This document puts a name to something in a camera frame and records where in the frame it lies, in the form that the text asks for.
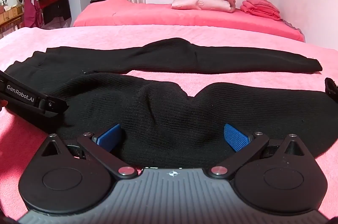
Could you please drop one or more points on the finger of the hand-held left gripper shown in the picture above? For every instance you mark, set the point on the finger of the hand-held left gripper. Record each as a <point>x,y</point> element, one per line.
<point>54,106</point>

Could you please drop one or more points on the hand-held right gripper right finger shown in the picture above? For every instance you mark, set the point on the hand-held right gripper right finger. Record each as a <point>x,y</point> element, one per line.
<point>235,138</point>

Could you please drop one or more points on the pink fleece bed cover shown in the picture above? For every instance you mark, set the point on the pink fleece bed cover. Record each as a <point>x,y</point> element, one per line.
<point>79,35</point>

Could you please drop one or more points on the black knit pants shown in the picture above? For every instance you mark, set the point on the black knit pants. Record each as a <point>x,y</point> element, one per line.
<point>169,113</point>

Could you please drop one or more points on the magenta hanging garment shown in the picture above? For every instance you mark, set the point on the magenta hanging garment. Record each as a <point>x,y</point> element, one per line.
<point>33,9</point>

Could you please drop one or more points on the wooden drawer unit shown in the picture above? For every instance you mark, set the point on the wooden drawer unit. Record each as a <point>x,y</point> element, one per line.
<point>10,16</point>

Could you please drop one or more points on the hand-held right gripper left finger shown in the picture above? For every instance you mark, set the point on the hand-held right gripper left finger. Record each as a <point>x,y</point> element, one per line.
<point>109,136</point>

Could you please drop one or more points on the bed with coral sheet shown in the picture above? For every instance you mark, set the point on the bed with coral sheet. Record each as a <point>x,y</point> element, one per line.
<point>184,19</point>

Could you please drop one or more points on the folded coral blanket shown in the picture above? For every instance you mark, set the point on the folded coral blanket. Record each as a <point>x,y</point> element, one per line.
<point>260,8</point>

